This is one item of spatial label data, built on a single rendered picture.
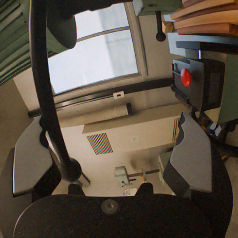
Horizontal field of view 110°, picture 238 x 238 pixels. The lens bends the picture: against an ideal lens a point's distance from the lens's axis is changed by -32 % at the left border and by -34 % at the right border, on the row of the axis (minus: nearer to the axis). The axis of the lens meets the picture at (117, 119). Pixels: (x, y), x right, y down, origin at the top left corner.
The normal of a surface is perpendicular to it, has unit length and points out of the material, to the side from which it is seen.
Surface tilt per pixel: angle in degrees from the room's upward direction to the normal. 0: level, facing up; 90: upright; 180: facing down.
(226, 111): 90
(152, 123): 90
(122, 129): 90
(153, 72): 90
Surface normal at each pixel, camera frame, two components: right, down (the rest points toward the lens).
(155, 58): 0.03, 0.58
